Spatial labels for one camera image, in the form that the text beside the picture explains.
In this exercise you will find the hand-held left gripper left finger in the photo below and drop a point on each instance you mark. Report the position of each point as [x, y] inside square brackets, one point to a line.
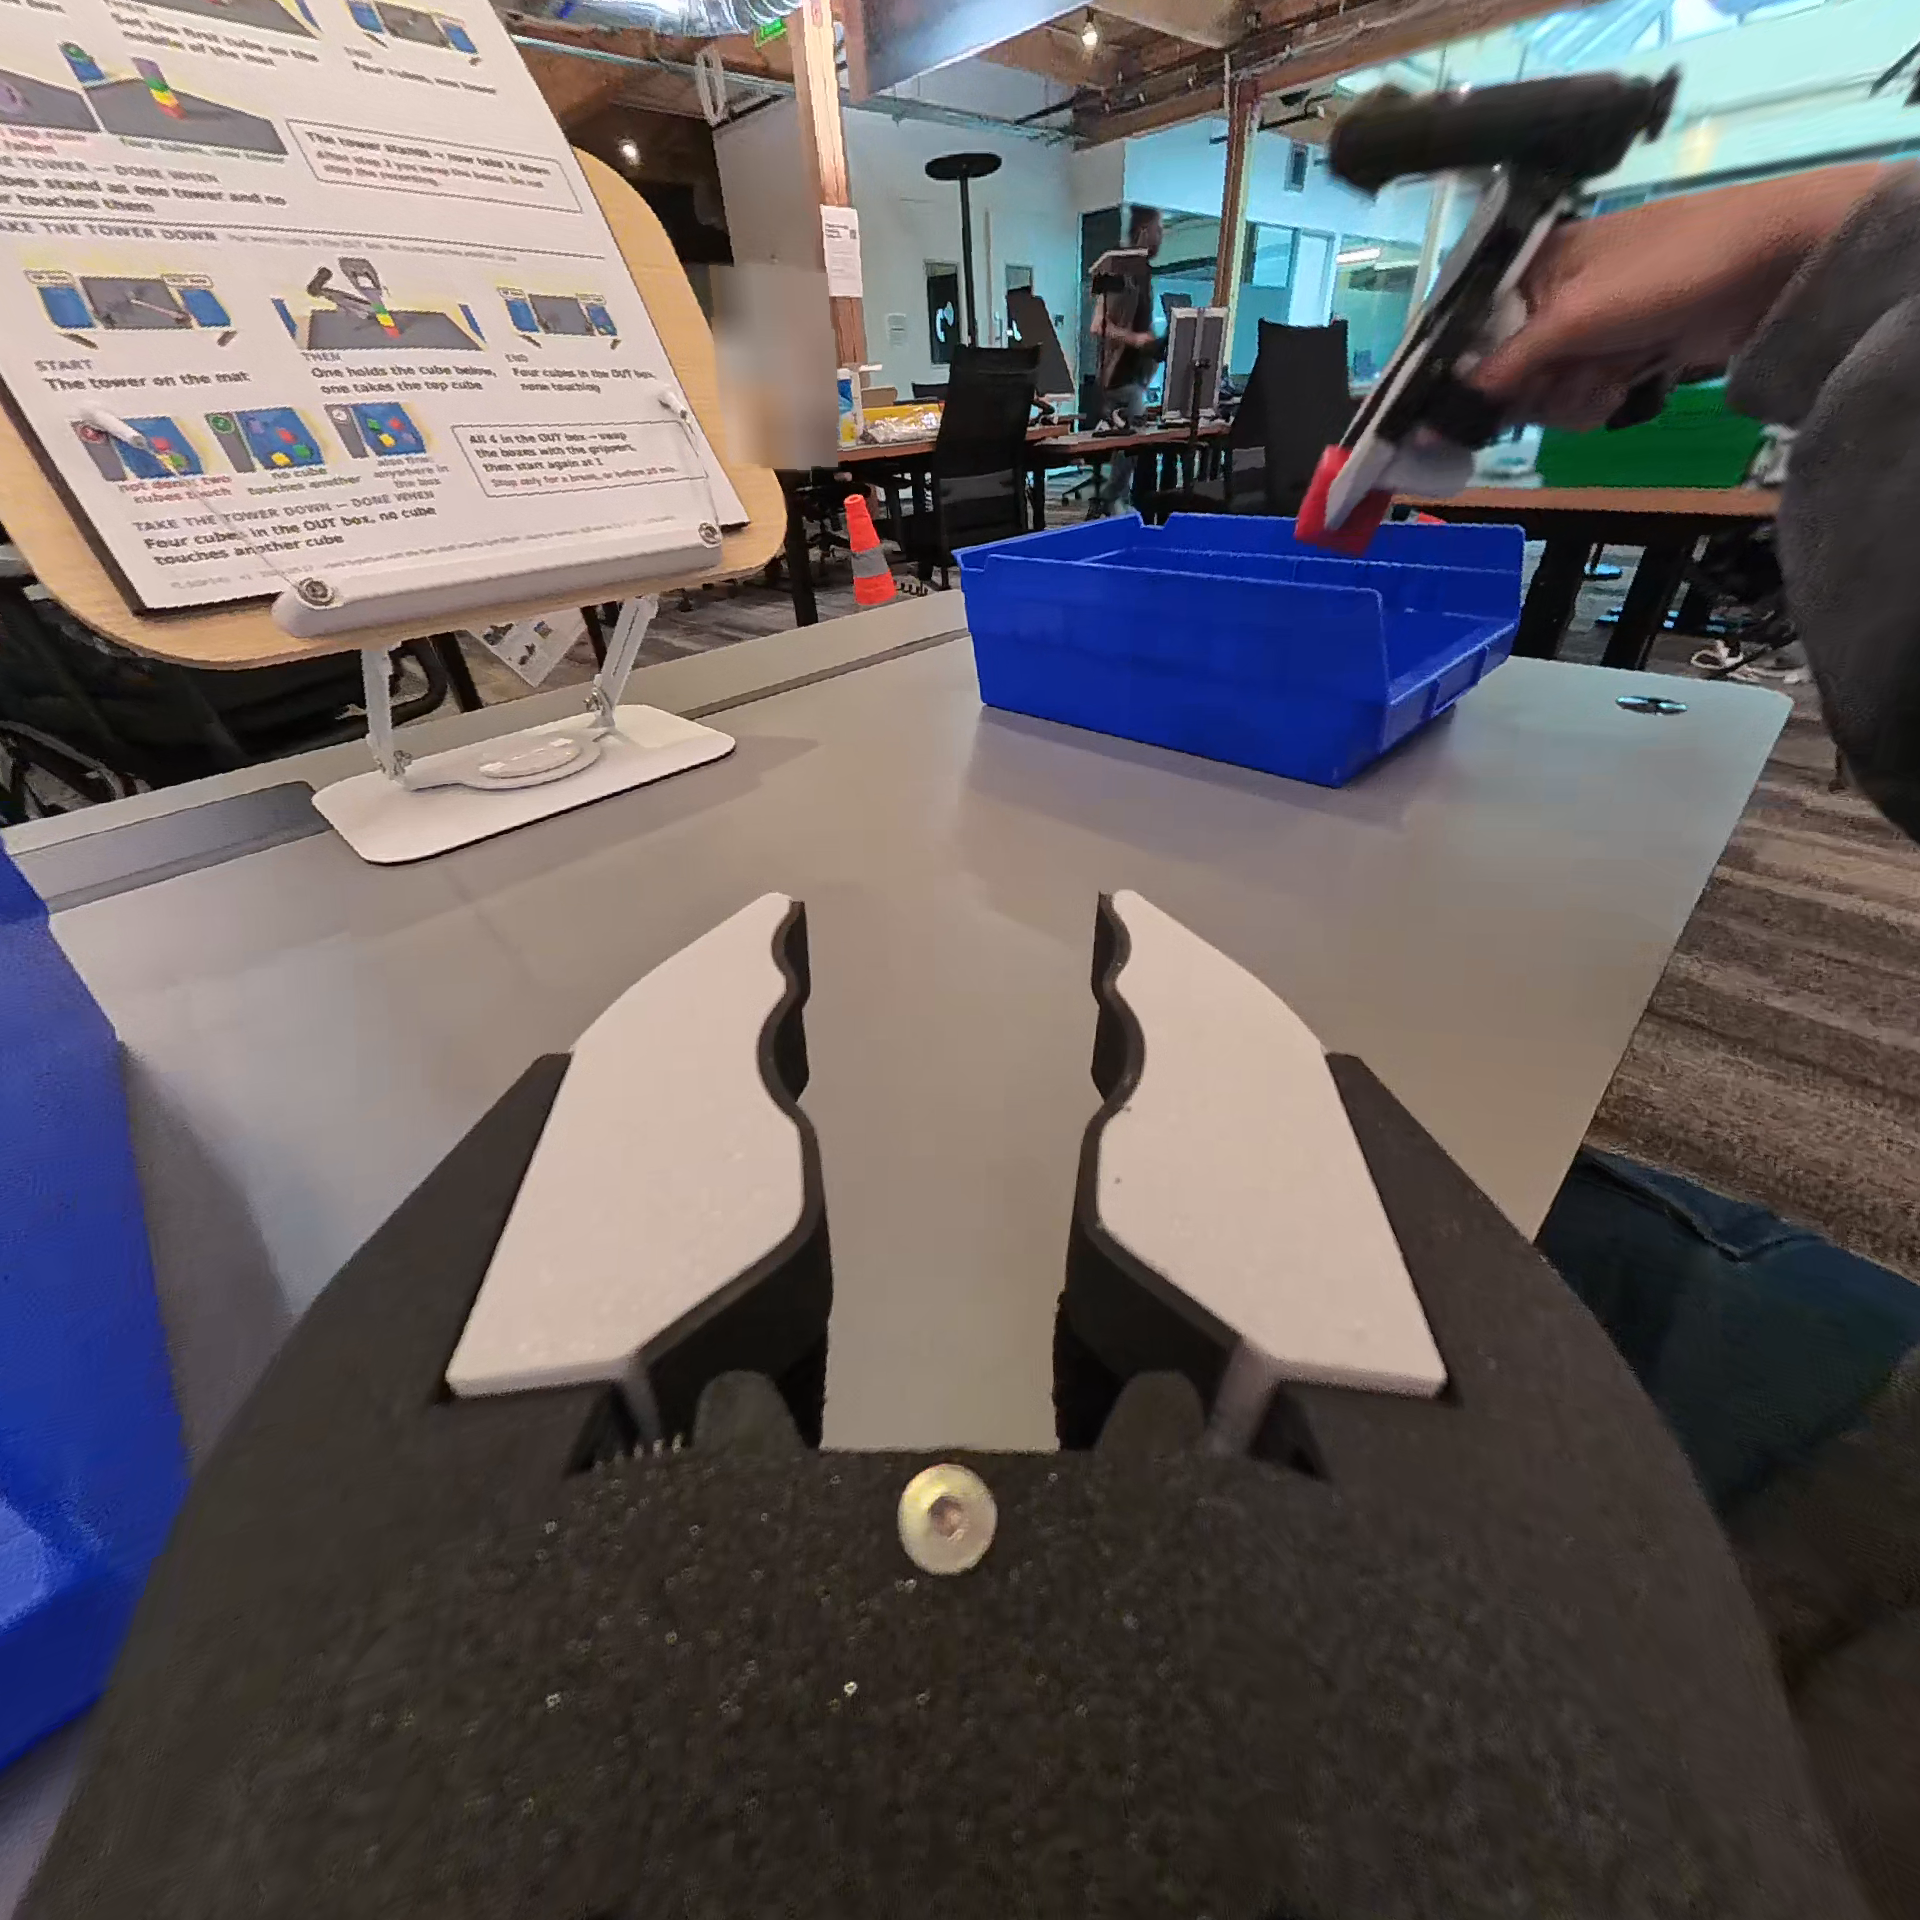
[646, 1184]

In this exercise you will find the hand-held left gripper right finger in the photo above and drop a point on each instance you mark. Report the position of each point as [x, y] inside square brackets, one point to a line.
[1261, 1184]

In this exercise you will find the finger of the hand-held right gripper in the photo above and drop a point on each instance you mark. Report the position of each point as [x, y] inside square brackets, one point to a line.
[1442, 450]
[1426, 323]

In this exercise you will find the red cube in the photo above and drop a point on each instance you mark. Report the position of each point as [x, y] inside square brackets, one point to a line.
[1336, 511]

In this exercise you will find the blue plastic bin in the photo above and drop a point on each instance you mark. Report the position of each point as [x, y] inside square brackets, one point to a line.
[76, 1276]
[1202, 675]

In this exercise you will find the grey desk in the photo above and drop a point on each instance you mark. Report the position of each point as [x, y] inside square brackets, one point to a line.
[1051, 839]

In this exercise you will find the person's right hand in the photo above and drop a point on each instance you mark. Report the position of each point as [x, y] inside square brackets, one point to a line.
[1622, 300]

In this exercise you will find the black office chair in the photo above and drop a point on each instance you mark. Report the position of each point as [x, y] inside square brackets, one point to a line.
[983, 434]
[1299, 405]

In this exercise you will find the wooden table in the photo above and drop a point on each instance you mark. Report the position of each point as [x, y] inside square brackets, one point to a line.
[1622, 504]

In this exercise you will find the stack of green bins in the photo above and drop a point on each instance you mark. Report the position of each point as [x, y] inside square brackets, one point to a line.
[1651, 434]

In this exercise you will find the person's blue jeans leg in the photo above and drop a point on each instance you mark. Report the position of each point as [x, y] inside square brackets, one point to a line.
[1725, 1305]

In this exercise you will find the black pole stand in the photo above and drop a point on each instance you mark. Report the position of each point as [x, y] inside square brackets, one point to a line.
[963, 164]

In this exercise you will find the printed poster board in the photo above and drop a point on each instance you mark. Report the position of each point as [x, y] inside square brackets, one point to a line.
[533, 642]

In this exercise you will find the orange traffic cone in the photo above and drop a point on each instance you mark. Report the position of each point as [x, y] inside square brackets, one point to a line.
[870, 563]

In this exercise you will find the wipes canister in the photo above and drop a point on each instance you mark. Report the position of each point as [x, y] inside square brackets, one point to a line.
[850, 405]

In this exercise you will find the printed instruction sheet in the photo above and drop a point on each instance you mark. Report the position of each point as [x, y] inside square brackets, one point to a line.
[300, 300]

